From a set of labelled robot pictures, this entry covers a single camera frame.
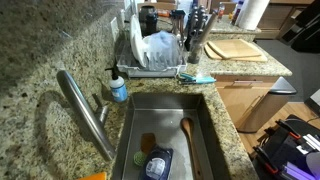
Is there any stainless steel faucet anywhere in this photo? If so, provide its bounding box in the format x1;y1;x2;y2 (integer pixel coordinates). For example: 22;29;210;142
56;70;116;161

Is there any white wall outlet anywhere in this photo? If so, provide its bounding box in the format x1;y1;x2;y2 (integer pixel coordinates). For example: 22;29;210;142
110;17;119;42

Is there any upper wooden cutting board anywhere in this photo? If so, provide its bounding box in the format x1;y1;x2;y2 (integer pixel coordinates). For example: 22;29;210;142
207;39;261;59

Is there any orange sponge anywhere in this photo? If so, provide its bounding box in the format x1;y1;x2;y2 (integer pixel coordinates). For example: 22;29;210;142
77;172;107;180

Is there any teal handled tool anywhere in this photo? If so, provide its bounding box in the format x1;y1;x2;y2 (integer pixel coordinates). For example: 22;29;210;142
178;73;216;85

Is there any clear plastic container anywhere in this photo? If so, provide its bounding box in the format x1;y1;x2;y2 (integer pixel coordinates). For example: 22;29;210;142
144;31;181;71

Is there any wooden cabinet drawer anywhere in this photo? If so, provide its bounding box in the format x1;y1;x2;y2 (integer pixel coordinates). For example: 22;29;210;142
214;75;278;131

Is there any blue soap pump bottle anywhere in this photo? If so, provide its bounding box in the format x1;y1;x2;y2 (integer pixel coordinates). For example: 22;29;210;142
107;68;128;102

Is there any lower wooden cutting board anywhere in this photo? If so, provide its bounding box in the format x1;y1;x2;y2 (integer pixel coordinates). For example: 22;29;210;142
204;44;267;62

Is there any brown wooden brush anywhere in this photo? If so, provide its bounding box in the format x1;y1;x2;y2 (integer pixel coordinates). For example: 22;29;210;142
140;133;156;154

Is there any steel trash can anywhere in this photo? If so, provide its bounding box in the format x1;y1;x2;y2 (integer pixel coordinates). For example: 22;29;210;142
236;77;297;133

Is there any white plate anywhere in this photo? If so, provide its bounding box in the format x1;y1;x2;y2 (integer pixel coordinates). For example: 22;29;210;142
130;14;147;67

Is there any black coffee maker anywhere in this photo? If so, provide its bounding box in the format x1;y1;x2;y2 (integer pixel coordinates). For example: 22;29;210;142
139;5;158;35

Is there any long wooden spoon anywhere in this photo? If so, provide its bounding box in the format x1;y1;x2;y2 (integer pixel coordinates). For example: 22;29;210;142
180;117;203;180

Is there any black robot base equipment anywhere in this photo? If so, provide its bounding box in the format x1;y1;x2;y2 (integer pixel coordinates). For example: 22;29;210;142
253;115;320;180

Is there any black knife block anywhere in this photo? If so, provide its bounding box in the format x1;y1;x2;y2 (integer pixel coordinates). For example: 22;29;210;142
184;5;207;51

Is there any paper towel roll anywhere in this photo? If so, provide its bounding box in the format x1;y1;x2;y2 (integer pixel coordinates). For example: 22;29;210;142
236;0;270;30

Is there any stainless steel sink basin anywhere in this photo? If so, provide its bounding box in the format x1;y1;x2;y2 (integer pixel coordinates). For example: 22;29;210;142
112;93;231;180

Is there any green scrubber ball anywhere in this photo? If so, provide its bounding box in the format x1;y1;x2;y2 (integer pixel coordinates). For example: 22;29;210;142
133;151;147;167

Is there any wooden cutting board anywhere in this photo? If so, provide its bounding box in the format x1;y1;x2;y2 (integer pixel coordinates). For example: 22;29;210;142
204;44;267;62
207;39;261;59

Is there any white dish drying rack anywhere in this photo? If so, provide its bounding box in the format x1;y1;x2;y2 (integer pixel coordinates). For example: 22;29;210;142
116;41;187;78

